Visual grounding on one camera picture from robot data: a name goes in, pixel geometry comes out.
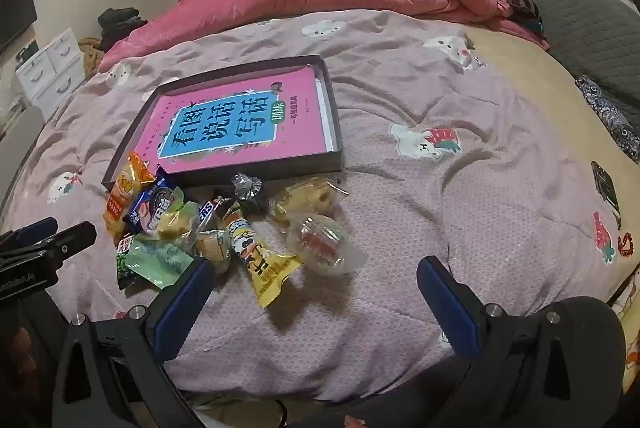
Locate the striped dark clothing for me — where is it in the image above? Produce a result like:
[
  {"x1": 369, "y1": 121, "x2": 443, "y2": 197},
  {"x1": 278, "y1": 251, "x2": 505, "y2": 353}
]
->
[{"x1": 470, "y1": 0, "x2": 546, "y2": 38}]

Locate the dark foil candy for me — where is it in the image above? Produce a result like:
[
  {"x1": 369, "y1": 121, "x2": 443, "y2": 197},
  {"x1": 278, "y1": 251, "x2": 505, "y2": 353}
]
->
[{"x1": 231, "y1": 173, "x2": 265, "y2": 213}]

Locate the patterned dark pillow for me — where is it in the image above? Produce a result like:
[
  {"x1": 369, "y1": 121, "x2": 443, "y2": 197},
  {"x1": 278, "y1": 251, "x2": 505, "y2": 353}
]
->
[{"x1": 574, "y1": 75, "x2": 640, "y2": 149}]

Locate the beige bed sheet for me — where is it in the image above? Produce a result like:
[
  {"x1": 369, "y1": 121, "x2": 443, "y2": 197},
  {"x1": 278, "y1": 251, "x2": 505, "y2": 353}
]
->
[{"x1": 472, "y1": 28, "x2": 640, "y2": 299}]

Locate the printed pink blanket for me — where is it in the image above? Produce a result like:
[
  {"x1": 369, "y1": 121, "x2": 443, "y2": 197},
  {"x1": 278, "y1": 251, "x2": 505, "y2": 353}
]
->
[{"x1": 0, "y1": 10, "x2": 640, "y2": 409}]

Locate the pink book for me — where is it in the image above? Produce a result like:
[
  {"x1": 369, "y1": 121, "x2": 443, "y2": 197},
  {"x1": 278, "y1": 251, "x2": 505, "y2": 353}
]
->
[{"x1": 145, "y1": 64, "x2": 337, "y2": 173}]

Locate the brown plush cloth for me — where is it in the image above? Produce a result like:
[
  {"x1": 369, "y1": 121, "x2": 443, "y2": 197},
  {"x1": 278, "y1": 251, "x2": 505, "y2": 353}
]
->
[{"x1": 77, "y1": 36, "x2": 108, "y2": 76}]

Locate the small yellow cake packet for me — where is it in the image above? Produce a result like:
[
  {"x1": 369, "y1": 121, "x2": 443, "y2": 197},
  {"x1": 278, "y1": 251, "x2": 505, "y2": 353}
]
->
[{"x1": 192, "y1": 228, "x2": 233, "y2": 276}]

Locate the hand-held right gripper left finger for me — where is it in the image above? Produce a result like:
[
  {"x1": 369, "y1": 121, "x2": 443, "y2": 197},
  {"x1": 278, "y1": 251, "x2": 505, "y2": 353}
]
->
[{"x1": 52, "y1": 257, "x2": 217, "y2": 428}]

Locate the black television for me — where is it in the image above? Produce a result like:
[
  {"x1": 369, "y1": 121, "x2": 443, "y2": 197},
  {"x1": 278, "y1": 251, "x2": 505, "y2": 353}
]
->
[{"x1": 0, "y1": 0, "x2": 38, "y2": 53}]

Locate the white drawer cabinet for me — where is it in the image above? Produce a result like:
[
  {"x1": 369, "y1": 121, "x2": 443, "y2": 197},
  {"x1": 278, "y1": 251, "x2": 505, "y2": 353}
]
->
[{"x1": 15, "y1": 28, "x2": 86, "y2": 119}]

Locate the light green packet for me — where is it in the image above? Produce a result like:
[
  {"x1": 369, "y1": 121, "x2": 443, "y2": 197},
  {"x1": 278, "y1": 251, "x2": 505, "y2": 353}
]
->
[{"x1": 122, "y1": 235, "x2": 195, "y2": 291}]

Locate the orange cracker packet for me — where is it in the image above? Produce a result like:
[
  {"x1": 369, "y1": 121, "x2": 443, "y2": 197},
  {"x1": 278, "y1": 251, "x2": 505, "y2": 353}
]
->
[{"x1": 103, "y1": 152, "x2": 157, "y2": 246}]

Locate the yellow cartoon snack packet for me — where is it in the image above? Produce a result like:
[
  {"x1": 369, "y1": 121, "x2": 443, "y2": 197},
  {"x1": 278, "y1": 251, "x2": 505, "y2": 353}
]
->
[{"x1": 222, "y1": 213, "x2": 303, "y2": 309}]

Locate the round clear pastry packet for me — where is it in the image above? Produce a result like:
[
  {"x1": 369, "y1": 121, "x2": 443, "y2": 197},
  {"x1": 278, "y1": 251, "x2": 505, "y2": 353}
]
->
[{"x1": 289, "y1": 214, "x2": 366, "y2": 276}]

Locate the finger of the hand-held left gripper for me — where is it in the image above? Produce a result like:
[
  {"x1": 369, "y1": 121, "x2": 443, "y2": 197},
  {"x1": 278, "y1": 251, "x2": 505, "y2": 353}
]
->
[
  {"x1": 0, "y1": 222, "x2": 97, "y2": 267},
  {"x1": 0, "y1": 217, "x2": 58, "y2": 249}
]

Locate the dark clothes pile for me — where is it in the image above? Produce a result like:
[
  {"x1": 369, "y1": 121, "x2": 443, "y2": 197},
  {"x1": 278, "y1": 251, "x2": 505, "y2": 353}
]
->
[{"x1": 97, "y1": 8, "x2": 146, "y2": 53}]

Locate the dark shallow cardboard box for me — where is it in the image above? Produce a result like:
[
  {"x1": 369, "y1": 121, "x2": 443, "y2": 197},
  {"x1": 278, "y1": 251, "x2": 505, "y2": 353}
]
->
[{"x1": 101, "y1": 54, "x2": 345, "y2": 193}]

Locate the grey padded headboard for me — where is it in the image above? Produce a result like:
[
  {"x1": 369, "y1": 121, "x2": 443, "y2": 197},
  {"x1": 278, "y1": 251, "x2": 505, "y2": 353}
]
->
[{"x1": 472, "y1": 0, "x2": 640, "y2": 93}]

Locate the blue cookie packet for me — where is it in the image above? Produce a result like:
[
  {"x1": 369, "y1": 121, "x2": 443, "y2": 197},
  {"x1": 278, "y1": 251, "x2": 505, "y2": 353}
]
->
[{"x1": 123, "y1": 178, "x2": 186, "y2": 236}]

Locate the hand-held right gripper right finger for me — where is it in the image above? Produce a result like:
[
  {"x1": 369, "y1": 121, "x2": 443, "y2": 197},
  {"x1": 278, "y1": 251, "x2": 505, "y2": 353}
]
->
[{"x1": 416, "y1": 256, "x2": 627, "y2": 428}]

